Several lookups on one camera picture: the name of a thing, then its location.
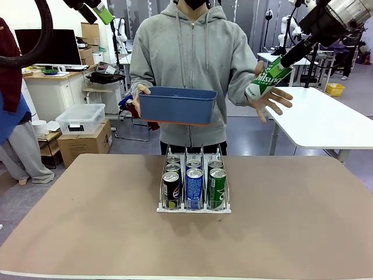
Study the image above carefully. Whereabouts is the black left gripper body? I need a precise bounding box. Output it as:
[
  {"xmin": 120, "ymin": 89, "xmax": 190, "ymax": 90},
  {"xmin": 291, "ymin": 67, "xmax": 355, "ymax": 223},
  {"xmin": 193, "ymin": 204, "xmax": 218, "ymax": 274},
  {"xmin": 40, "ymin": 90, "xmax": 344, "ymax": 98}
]
[{"xmin": 62, "ymin": 0, "xmax": 103, "ymax": 9}]

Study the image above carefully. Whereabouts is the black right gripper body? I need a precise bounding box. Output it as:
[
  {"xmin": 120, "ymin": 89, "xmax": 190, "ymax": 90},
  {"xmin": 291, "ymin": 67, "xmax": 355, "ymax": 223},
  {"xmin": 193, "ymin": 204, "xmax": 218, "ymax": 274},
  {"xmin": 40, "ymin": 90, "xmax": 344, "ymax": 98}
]
[{"xmin": 298, "ymin": 0, "xmax": 350, "ymax": 47}]

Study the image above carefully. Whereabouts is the green Chilsung cider can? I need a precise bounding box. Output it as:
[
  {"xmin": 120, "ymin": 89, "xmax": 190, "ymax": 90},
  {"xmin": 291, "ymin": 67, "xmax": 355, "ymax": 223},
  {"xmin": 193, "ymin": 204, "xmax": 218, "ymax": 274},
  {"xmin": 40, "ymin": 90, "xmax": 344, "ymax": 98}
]
[
  {"xmin": 207, "ymin": 159, "xmax": 224, "ymax": 172},
  {"xmin": 244, "ymin": 57, "xmax": 294, "ymax": 102},
  {"xmin": 208, "ymin": 168, "xmax": 227, "ymax": 210}
]

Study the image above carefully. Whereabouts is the blue plastic bin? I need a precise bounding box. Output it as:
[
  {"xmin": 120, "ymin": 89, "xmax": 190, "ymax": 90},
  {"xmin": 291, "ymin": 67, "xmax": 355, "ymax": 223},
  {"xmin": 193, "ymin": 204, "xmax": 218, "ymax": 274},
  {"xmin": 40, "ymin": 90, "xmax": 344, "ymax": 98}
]
[{"xmin": 138, "ymin": 86, "xmax": 219, "ymax": 126}]

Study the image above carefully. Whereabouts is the right forearm grey sleeve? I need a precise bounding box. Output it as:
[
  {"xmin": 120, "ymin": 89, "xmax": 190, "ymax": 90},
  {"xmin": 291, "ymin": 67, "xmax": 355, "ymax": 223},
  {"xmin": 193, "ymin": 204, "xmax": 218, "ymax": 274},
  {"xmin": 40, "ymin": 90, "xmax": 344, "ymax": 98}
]
[{"xmin": 129, "ymin": 66, "xmax": 147, "ymax": 96}]

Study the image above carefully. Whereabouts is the left forearm grey sleeve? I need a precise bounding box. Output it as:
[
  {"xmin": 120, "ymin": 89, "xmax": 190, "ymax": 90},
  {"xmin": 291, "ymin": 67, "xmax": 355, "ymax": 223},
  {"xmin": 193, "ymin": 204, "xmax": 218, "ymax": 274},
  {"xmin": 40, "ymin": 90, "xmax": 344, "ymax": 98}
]
[{"xmin": 228, "ymin": 68, "xmax": 263, "ymax": 107}]

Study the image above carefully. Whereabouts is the person's left hand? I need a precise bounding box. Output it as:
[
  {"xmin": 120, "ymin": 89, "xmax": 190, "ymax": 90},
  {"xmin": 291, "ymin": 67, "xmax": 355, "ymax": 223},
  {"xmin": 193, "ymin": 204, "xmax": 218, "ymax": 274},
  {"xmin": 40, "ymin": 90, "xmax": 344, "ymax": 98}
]
[{"xmin": 246, "ymin": 60, "xmax": 294, "ymax": 125}]

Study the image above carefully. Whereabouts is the person's right hand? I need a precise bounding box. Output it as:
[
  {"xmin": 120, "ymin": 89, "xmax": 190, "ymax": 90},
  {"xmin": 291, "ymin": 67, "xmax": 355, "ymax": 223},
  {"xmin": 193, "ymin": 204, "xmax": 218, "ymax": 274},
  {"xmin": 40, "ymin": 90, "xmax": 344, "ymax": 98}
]
[{"xmin": 129, "ymin": 84, "xmax": 152, "ymax": 119}]

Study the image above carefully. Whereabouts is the white background table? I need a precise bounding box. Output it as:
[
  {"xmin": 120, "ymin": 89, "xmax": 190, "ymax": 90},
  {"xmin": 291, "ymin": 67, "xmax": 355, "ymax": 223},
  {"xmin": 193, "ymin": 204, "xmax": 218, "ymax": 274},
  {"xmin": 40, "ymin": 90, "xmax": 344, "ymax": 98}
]
[{"xmin": 256, "ymin": 52, "xmax": 318, "ymax": 87}]

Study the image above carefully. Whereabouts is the large brown cardboard box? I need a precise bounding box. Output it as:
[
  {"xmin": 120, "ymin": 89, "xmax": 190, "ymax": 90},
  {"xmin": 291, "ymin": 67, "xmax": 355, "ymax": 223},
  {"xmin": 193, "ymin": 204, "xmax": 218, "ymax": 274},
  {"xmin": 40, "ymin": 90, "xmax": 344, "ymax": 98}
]
[{"xmin": 80, "ymin": 22, "xmax": 100, "ymax": 46}]

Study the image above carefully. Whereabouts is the black tripod stand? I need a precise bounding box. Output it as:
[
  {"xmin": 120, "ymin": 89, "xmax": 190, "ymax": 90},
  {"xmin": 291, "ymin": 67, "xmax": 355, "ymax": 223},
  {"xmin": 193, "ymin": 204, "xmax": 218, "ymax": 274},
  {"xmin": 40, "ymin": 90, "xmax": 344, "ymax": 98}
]
[{"xmin": 304, "ymin": 43, "xmax": 321, "ymax": 88}]

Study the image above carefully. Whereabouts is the black computer monitor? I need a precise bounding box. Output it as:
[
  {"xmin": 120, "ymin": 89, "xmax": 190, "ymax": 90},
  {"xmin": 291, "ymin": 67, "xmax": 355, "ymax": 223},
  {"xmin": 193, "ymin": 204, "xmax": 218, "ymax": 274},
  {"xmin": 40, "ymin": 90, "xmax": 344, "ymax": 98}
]
[{"xmin": 14, "ymin": 29, "xmax": 83, "ymax": 67}]

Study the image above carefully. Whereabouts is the person in dark clothes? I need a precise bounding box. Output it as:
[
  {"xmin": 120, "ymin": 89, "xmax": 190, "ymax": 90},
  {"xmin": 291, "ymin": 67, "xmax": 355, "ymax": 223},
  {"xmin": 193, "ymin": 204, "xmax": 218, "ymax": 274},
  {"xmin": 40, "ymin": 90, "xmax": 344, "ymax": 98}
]
[{"xmin": 339, "ymin": 37, "xmax": 360, "ymax": 81}]

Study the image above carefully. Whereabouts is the small brown cardboard box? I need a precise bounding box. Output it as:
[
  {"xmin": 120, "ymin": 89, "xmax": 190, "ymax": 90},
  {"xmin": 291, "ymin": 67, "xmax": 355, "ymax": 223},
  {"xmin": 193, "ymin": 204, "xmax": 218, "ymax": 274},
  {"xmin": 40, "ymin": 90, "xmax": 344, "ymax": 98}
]
[{"xmin": 78, "ymin": 45, "xmax": 96, "ymax": 67}]

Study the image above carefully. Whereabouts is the yellow plastic crate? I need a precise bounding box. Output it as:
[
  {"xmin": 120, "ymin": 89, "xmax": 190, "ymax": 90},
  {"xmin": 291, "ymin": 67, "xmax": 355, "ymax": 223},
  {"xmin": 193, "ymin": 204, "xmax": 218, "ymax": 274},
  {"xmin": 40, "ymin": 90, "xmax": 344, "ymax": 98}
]
[{"xmin": 325, "ymin": 83, "xmax": 346, "ymax": 97}]

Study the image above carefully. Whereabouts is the white table with cap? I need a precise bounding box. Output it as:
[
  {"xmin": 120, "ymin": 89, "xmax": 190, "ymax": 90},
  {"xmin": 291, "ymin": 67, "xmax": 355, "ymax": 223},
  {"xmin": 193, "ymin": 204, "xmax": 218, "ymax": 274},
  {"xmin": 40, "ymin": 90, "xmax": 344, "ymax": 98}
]
[{"xmin": 118, "ymin": 54, "xmax": 133, "ymax": 74}]

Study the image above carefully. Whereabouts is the large white table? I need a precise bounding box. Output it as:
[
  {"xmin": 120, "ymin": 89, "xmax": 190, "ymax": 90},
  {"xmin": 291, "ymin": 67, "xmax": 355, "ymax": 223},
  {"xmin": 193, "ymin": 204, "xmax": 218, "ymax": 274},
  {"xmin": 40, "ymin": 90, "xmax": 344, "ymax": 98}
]
[{"xmin": 263, "ymin": 86, "xmax": 373, "ymax": 164}]

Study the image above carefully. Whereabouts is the white desk cabinet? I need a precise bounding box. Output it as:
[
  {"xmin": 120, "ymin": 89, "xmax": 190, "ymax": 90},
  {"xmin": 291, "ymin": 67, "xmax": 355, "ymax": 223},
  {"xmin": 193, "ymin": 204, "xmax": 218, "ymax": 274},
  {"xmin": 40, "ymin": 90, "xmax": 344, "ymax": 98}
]
[{"xmin": 22, "ymin": 65, "xmax": 98, "ymax": 122}]

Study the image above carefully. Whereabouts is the red black jacket pile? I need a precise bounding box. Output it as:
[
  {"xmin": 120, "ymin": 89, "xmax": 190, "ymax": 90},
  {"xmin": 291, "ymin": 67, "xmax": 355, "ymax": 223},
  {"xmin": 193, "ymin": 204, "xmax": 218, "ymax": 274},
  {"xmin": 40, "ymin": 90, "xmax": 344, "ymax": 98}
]
[{"xmin": 118, "ymin": 93, "xmax": 161, "ymax": 131}]

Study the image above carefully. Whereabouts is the person in grey hoodie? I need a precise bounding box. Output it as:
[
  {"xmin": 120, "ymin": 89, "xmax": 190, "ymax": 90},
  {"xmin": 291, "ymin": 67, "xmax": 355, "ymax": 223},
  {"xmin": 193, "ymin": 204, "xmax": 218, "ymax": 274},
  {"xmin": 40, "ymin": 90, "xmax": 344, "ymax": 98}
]
[{"xmin": 129, "ymin": 0, "xmax": 265, "ymax": 155}]

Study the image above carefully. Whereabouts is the person in maroon sweater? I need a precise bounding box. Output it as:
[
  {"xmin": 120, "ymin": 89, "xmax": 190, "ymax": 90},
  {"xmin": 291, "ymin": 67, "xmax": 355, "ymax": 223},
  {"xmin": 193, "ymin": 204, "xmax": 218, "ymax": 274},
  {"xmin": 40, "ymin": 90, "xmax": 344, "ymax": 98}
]
[{"xmin": 0, "ymin": 17, "xmax": 55, "ymax": 184}]

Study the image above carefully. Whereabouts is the clear plastic storage box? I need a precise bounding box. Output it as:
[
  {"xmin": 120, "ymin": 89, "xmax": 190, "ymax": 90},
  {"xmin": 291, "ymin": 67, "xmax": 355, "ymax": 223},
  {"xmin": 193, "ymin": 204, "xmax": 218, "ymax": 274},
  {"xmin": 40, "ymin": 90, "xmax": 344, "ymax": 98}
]
[{"xmin": 55, "ymin": 103, "xmax": 106, "ymax": 135}]

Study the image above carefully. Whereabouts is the brown cardboard shipping box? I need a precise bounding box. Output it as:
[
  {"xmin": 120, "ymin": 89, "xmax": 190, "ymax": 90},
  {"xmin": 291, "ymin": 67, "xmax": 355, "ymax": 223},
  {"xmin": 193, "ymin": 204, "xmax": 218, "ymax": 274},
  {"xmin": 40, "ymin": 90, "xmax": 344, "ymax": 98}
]
[{"xmin": 57, "ymin": 118, "xmax": 113, "ymax": 169}]

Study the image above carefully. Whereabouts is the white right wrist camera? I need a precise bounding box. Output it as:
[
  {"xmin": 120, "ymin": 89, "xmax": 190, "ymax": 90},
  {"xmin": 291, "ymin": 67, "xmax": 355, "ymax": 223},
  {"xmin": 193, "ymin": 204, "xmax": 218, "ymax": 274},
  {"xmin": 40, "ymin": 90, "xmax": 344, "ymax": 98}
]
[{"xmin": 290, "ymin": 0, "xmax": 318, "ymax": 8}]

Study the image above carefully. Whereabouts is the black sleeved left arm cable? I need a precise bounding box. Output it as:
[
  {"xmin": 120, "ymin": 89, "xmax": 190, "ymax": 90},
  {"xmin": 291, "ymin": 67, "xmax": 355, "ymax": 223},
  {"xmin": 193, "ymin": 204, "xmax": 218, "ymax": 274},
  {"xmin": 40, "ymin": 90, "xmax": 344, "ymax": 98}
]
[{"xmin": 0, "ymin": 0, "xmax": 55, "ymax": 68}]

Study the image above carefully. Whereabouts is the black metal chair frame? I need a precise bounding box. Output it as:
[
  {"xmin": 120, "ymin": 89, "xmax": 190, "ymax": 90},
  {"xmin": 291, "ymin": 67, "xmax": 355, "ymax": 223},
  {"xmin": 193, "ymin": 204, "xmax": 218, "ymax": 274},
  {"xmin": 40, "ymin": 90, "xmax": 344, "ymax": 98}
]
[{"xmin": 115, "ymin": 112, "xmax": 152, "ymax": 142}]

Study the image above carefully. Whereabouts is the white wire can dispenser rack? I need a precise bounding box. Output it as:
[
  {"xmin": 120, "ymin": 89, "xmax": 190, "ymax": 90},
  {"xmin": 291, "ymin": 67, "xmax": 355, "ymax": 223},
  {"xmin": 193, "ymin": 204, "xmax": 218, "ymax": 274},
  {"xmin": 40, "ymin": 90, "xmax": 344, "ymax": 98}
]
[{"xmin": 156, "ymin": 143, "xmax": 232, "ymax": 214}]

